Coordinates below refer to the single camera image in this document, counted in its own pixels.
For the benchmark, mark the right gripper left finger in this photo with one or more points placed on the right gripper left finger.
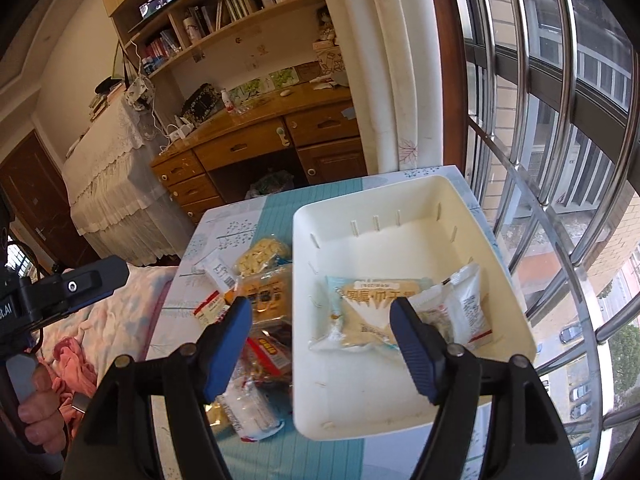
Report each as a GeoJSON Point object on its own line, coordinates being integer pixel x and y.
{"type": "Point", "coordinates": [116, 438]}

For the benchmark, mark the dark wooden door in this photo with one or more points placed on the dark wooden door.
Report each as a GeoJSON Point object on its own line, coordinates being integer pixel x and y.
{"type": "Point", "coordinates": [38, 196]}

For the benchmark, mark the plastic bag under desk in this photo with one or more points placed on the plastic bag under desk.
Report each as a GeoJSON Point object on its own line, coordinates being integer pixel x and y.
{"type": "Point", "coordinates": [273, 183]}

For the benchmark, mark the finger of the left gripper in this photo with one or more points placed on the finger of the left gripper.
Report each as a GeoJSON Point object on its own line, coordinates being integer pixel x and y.
{"type": "Point", "coordinates": [60, 295]}

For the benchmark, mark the blue white patterned tablecloth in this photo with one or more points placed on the blue white patterned tablecloth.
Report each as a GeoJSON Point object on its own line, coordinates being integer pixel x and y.
{"type": "Point", "coordinates": [288, 454]}

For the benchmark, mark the white orange snack bar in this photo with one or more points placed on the white orange snack bar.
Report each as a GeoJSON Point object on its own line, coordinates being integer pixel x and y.
{"type": "Point", "coordinates": [217, 271]}

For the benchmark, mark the pastel fleece blanket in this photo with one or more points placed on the pastel fleece blanket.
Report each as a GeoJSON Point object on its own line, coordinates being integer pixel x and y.
{"type": "Point", "coordinates": [119, 324]}

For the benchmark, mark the wooden desk with drawers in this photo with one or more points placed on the wooden desk with drawers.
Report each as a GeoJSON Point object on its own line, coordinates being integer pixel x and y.
{"type": "Point", "coordinates": [310, 136]}

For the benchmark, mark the person's left hand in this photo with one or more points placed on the person's left hand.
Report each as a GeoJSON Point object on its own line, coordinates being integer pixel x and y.
{"type": "Point", "coordinates": [45, 425]}

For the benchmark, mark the orange cookie tray pack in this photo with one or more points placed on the orange cookie tray pack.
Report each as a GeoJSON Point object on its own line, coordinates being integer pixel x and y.
{"type": "Point", "coordinates": [270, 295]}

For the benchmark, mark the doll on desk box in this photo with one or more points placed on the doll on desk box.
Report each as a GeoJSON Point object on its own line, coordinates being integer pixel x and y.
{"type": "Point", "coordinates": [326, 31]}

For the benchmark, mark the wooden bookshelf hutch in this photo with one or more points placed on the wooden bookshelf hutch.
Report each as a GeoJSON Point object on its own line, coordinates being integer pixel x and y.
{"type": "Point", "coordinates": [237, 45]}

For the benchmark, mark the cream floral curtain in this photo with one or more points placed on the cream floral curtain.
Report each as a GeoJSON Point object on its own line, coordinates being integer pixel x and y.
{"type": "Point", "coordinates": [392, 57]}

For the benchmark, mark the white plastic storage bin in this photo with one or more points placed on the white plastic storage bin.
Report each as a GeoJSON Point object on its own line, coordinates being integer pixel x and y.
{"type": "Point", "coordinates": [417, 237]}

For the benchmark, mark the white charger with cables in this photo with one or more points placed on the white charger with cables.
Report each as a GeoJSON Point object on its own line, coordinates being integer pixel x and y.
{"type": "Point", "coordinates": [179, 129]}

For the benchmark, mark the white red-edged snack packet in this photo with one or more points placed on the white red-edged snack packet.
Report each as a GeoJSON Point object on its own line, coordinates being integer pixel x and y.
{"type": "Point", "coordinates": [453, 307]}

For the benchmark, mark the white small bottle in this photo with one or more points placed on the white small bottle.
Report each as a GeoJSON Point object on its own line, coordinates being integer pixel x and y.
{"type": "Point", "coordinates": [228, 103]}

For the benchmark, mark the white lace covered cabinet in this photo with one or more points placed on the white lace covered cabinet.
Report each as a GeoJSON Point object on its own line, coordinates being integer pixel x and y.
{"type": "Point", "coordinates": [116, 202]}

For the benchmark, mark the patterned cardboard box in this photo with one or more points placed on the patterned cardboard box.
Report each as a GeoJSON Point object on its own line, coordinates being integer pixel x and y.
{"type": "Point", "coordinates": [329, 57]}

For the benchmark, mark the beige pastry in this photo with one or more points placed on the beige pastry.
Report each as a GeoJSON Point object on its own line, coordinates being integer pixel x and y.
{"type": "Point", "coordinates": [358, 312]}

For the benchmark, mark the metal window security grille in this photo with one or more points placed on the metal window security grille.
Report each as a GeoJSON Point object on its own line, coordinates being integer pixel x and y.
{"type": "Point", "coordinates": [554, 163]}

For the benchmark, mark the long red white biscuit pack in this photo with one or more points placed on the long red white biscuit pack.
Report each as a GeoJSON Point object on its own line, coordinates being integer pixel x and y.
{"type": "Point", "coordinates": [249, 412]}

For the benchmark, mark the mixed nuts clear bag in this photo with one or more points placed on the mixed nuts clear bag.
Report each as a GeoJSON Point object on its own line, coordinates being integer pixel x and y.
{"type": "Point", "coordinates": [268, 353]}

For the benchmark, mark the red white small snack packet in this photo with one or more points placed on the red white small snack packet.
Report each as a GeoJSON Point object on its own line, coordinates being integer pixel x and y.
{"type": "Point", "coordinates": [211, 309]}

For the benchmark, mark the puffed rice cracker pack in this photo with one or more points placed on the puffed rice cracker pack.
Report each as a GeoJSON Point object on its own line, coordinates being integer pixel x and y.
{"type": "Point", "coordinates": [217, 418]}

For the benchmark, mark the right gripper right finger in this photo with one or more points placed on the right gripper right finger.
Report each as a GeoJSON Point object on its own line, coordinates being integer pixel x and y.
{"type": "Point", "coordinates": [526, 438]}

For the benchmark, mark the pink cloth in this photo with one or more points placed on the pink cloth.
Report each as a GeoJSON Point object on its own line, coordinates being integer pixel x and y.
{"type": "Point", "coordinates": [71, 374]}

